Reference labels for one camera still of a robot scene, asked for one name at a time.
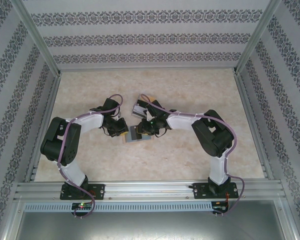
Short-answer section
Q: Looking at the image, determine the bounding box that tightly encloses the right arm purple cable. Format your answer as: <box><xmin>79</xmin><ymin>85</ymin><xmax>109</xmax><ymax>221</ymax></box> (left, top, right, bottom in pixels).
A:
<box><xmin>139</xmin><ymin>93</ymin><xmax>246</xmax><ymax>216</ymax></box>

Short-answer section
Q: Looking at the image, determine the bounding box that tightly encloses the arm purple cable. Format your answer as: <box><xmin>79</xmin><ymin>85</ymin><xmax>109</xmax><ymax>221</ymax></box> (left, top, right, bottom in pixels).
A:
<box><xmin>139</xmin><ymin>93</ymin><xmax>246</xmax><ymax>216</ymax></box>
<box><xmin>56</xmin><ymin>93</ymin><xmax>125</xmax><ymax>219</ymax></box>

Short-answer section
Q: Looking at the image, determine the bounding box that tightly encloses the white card pink print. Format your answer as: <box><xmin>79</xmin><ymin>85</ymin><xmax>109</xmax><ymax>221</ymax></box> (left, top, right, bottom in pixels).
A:
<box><xmin>133</xmin><ymin>104</ymin><xmax>148</xmax><ymax>117</ymax></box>

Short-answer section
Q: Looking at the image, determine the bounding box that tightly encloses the aluminium frame leg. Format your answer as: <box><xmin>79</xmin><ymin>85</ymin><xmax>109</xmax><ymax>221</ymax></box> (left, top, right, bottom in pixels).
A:
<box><xmin>0</xmin><ymin>197</ymin><xmax>25</xmax><ymax>240</ymax></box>
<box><xmin>274</xmin><ymin>197</ymin><xmax>300</xmax><ymax>240</ymax></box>

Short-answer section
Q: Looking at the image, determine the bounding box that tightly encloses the beige card holder wallet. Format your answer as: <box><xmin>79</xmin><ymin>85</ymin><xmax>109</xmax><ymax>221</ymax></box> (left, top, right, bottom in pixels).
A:
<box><xmin>121</xmin><ymin>124</ymin><xmax>156</xmax><ymax>145</ymax></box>

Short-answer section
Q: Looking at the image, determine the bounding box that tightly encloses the plain gold card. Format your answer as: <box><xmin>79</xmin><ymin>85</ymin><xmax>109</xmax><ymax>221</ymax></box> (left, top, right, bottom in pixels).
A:
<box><xmin>141</xmin><ymin>94</ymin><xmax>158</xmax><ymax>103</ymax></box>

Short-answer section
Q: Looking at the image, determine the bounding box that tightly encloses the slotted grey cable duct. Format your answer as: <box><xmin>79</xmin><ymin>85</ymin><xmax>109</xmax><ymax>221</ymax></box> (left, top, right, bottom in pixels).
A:
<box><xmin>23</xmin><ymin>201</ymin><xmax>213</xmax><ymax>213</ymax></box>

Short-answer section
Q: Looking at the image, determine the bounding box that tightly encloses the aluminium mounting rail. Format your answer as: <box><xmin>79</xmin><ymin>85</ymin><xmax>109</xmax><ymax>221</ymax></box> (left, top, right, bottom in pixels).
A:
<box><xmin>13</xmin><ymin>181</ymin><xmax>287</xmax><ymax>201</ymax></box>

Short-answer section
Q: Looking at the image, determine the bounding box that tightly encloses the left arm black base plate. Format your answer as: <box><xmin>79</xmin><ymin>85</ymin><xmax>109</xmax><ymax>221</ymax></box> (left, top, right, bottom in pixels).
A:
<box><xmin>59</xmin><ymin>183</ymin><xmax>106</xmax><ymax>201</ymax></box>

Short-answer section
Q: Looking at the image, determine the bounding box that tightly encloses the aluminium side rail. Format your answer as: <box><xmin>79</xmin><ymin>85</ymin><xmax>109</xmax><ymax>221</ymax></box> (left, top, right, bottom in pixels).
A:
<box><xmin>233</xmin><ymin>72</ymin><xmax>275</xmax><ymax>181</ymax></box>
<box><xmin>23</xmin><ymin>73</ymin><xmax>63</xmax><ymax>183</ymax></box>

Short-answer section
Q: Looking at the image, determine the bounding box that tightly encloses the aluminium frame post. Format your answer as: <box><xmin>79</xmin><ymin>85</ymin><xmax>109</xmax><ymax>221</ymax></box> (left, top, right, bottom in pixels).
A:
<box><xmin>233</xmin><ymin>0</ymin><xmax>288</xmax><ymax>75</ymax></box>
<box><xmin>11</xmin><ymin>0</ymin><xmax>62</xmax><ymax>76</ymax></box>

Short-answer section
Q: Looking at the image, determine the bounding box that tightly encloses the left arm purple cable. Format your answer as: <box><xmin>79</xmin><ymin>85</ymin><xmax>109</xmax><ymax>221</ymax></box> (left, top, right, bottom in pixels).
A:
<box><xmin>56</xmin><ymin>93</ymin><xmax>125</xmax><ymax>219</ymax></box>

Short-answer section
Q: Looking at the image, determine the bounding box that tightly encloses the clear acrylic card box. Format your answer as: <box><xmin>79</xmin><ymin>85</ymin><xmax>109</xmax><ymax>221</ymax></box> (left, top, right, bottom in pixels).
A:
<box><xmin>130</xmin><ymin>93</ymin><xmax>159</xmax><ymax>120</ymax></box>

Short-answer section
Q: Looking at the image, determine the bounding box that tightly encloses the grey metal sheet panel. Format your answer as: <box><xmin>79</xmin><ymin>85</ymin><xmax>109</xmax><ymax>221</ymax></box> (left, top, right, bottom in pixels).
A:
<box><xmin>14</xmin><ymin>211</ymin><xmax>297</xmax><ymax>240</ymax></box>

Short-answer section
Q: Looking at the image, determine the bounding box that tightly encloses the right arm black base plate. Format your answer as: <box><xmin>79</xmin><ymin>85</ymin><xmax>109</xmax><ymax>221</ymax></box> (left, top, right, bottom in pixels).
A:
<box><xmin>192</xmin><ymin>182</ymin><xmax>240</xmax><ymax>200</ymax></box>

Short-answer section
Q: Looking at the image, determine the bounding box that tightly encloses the grey card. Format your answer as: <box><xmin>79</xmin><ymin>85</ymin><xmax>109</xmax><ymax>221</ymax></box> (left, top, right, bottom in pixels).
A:
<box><xmin>129</xmin><ymin>125</ymin><xmax>141</xmax><ymax>141</ymax></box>

